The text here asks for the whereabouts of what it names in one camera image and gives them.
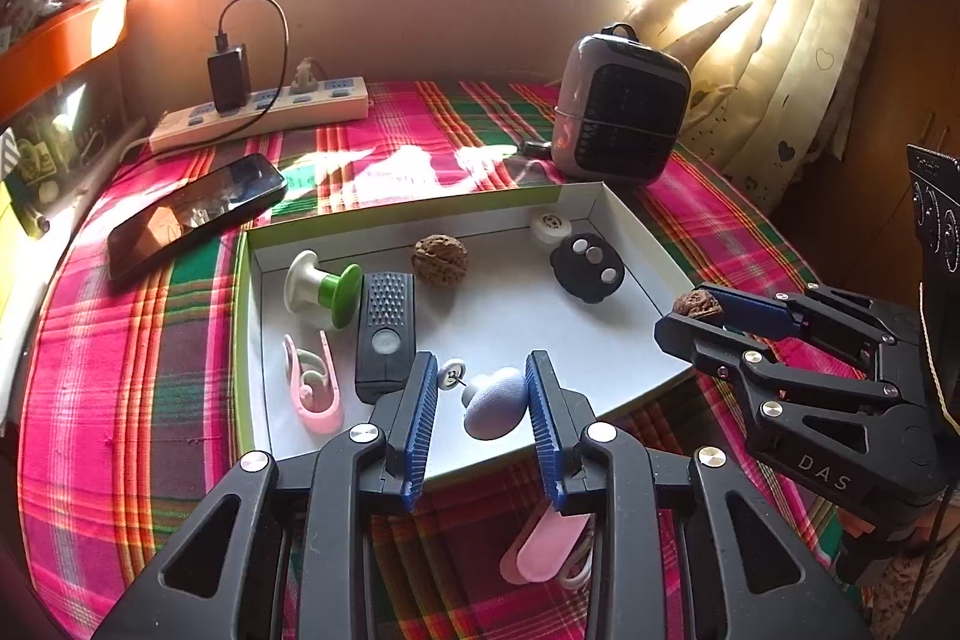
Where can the white cardboard tray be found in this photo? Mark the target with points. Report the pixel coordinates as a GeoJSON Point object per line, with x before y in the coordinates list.
{"type": "Point", "coordinates": [502, 317]}

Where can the lavender oval plastic object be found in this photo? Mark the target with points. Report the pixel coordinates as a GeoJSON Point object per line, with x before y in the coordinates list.
{"type": "Point", "coordinates": [495, 404]}

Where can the pink plaid tablecloth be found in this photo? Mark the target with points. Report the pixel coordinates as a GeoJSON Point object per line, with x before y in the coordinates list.
{"type": "Point", "coordinates": [150, 370]}

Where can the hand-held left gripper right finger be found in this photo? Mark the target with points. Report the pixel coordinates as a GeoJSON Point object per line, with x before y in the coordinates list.
{"type": "Point", "coordinates": [546, 437]}

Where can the green and white spool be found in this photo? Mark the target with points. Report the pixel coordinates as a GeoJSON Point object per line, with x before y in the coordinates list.
{"type": "Point", "coordinates": [341, 295]}

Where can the black smartphone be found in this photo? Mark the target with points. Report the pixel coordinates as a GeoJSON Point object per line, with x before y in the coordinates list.
{"type": "Point", "coordinates": [195, 212]}

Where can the cream heart print curtain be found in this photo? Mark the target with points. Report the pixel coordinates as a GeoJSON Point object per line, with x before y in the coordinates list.
{"type": "Point", "coordinates": [795, 10]}

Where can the clear storage container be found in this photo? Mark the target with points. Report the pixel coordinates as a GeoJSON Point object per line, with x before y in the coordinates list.
{"type": "Point", "coordinates": [52, 138]}

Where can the white power strip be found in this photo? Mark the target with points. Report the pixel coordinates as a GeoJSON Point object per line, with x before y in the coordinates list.
{"type": "Point", "coordinates": [330, 104]}

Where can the black charger block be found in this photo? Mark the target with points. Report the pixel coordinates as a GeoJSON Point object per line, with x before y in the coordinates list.
{"type": "Point", "coordinates": [229, 78]}

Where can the white plug adapter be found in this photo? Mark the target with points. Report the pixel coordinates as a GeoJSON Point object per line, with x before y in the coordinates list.
{"type": "Point", "coordinates": [306, 74]}

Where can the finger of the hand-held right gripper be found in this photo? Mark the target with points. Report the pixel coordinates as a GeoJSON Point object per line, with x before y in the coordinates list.
{"type": "Point", "coordinates": [757, 310]}
{"type": "Point", "coordinates": [697, 344]}

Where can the orange plastic basin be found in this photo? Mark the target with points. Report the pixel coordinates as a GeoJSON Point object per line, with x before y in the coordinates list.
{"type": "Point", "coordinates": [67, 40]}

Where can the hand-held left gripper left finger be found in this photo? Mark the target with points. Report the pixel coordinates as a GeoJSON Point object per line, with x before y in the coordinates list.
{"type": "Point", "coordinates": [416, 437]}

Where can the brown walnut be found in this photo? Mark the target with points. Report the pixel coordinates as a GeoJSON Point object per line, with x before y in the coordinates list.
{"type": "Point", "coordinates": [696, 302]}
{"type": "Point", "coordinates": [440, 259]}

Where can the pink oblong case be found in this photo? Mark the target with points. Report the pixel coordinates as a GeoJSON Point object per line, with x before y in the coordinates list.
{"type": "Point", "coordinates": [544, 550]}

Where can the black round dotted disc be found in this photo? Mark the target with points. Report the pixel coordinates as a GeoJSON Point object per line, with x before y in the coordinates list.
{"type": "Point", "coordinates": [589, 280]}

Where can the grey small heater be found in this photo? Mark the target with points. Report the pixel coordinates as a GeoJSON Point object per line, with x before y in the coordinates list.
{"type": "Point", "coordinates": [626, 111]}

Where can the white round cap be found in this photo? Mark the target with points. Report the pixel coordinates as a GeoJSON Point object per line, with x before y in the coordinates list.
{"type": "Point", "coordinates": [551, 227]}

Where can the black heater plug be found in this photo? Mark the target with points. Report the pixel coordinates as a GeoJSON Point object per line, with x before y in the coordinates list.
{"type": "Point", "coordinates": [534, 147]}

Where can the pink and white clip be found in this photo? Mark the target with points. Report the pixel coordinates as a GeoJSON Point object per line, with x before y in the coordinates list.
{"type": "Point", "coordinates": [322, 419]}

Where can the black rectangular remote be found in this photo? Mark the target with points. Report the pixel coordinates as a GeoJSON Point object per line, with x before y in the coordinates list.
{"type": "Point", "coordinates": [384, 340]}

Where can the white round pin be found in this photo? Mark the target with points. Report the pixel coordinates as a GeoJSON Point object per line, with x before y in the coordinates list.
{"type": "Point", "coordinates": [451, 376]}

